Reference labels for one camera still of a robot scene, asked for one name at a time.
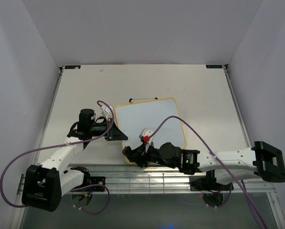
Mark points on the yellow framed whiteboard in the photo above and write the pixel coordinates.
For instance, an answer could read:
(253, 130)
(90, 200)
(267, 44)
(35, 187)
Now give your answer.
(132, 118)

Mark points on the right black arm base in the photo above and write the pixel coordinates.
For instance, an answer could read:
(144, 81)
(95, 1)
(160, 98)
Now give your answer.
(208, 184)

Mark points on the blue corner label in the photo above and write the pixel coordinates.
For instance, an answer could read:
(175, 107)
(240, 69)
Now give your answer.
(75, 67)
(214, 66)

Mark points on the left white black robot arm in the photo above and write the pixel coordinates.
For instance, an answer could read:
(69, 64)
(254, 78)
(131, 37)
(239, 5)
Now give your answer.
(46, 183)

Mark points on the right blue corner label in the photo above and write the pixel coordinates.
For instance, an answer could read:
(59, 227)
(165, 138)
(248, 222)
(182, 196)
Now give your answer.
(214, 66)

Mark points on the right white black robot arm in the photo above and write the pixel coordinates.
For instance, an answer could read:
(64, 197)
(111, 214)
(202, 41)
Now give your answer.
(262, 160)

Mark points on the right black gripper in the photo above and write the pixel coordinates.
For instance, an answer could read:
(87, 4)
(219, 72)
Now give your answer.
(140, 156)

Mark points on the wrist white camera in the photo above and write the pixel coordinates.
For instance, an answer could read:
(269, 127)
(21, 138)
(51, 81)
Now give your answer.
(107, 111)
(146, 139)

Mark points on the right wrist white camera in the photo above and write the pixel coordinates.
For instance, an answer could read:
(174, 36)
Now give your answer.
(146, 139)

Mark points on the left blue corner label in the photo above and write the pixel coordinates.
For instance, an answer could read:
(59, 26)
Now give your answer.
(75, 67)

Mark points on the aluminium rail frame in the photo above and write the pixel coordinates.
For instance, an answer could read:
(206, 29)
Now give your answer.
(130, 179)

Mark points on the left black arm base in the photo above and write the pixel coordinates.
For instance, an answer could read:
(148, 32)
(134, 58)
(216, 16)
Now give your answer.
(98, 181)

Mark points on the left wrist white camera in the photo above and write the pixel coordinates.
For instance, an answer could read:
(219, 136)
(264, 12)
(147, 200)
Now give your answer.
(107, 111)

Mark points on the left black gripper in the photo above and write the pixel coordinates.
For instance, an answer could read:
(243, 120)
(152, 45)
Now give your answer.
(117, 134)

